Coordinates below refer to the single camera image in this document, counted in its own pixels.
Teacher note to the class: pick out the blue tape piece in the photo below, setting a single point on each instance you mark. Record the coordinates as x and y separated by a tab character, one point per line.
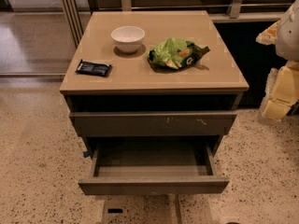
86	154

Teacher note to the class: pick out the white ceramic bowl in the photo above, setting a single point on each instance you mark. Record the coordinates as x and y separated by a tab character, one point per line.
128	39

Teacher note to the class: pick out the metal railing frame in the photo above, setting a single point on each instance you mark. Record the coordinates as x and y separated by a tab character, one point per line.
232	17

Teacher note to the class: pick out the green chip bag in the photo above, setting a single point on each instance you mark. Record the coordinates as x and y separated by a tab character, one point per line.
176	53

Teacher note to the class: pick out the grey drawer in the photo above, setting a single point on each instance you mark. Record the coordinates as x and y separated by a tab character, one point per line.
118	124
163	168

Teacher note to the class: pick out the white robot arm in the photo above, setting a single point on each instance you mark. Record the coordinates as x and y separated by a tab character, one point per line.
287	43

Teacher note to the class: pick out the grey drawer cabinet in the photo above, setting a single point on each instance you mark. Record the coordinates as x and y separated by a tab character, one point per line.
215	83

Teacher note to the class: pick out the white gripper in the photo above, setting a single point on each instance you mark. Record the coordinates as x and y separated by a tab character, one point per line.
289	36

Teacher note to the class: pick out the dark blue snack packet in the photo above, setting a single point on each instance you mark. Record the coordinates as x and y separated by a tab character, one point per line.
93	69

